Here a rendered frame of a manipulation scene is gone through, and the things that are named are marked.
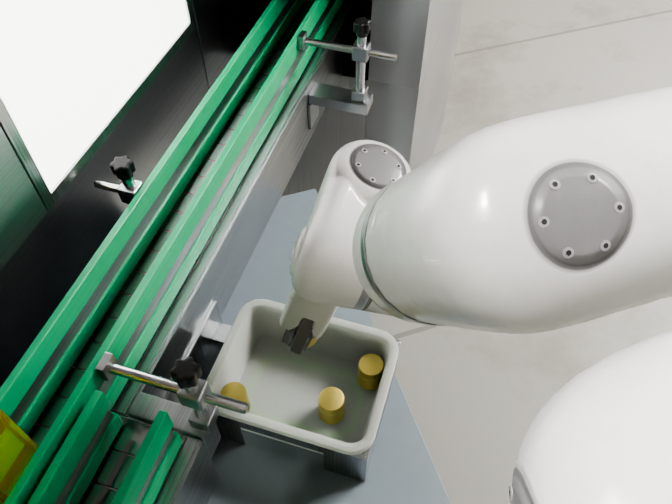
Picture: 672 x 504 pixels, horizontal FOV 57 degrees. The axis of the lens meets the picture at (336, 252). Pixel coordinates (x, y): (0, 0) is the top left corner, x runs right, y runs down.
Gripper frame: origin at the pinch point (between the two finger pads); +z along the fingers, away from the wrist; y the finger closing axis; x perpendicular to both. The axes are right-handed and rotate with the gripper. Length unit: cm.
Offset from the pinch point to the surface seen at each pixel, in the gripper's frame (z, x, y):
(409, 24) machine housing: 2, 1, -71
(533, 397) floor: 76, 70, -47
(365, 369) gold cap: 8.3, 10.4, -1.4
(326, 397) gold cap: 9.4, 6.6, 3.8
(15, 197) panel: -2.0, -36.0, -1.0
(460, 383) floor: 81, 51, -46
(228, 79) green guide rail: 3.2, -23.6, -38.5
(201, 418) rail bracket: 3.4, -6.9, 13.9
